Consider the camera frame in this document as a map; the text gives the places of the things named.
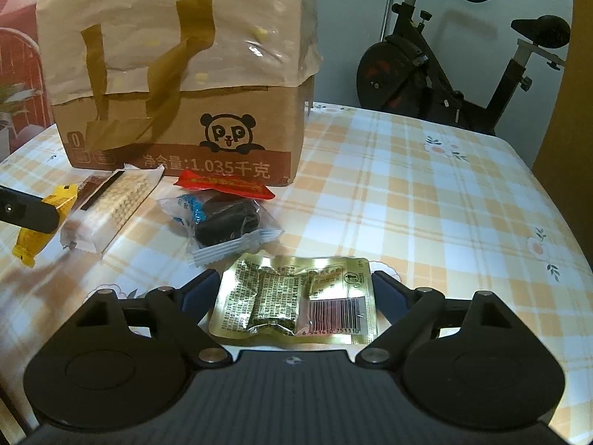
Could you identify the black exercise bike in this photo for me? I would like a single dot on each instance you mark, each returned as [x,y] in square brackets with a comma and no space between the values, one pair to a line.
[487,66]

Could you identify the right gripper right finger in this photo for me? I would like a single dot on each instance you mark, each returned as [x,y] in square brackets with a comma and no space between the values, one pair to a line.
[412,314]

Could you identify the gold foil snack packet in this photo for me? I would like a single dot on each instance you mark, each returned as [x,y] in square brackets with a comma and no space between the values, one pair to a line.
[296,300]

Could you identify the dark snack in clear wrapper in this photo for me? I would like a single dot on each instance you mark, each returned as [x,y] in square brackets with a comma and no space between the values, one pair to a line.
[220,225]

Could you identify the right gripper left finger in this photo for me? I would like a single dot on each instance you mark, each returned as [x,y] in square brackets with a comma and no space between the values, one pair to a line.
[178,312]

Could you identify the white wafer snack packet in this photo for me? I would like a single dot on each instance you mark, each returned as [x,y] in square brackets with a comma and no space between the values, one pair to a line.
[104,206]

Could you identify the red snack packet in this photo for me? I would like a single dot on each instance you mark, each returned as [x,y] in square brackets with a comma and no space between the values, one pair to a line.
[227,184]

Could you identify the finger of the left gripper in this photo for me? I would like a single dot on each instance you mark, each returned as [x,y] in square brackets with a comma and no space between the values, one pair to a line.
[27,211]

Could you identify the brown cardboard snack box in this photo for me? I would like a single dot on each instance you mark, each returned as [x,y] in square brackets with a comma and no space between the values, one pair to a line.
[210,86]

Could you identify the yellow snack packet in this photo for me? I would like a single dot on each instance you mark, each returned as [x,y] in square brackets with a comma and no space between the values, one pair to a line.
[30,243]

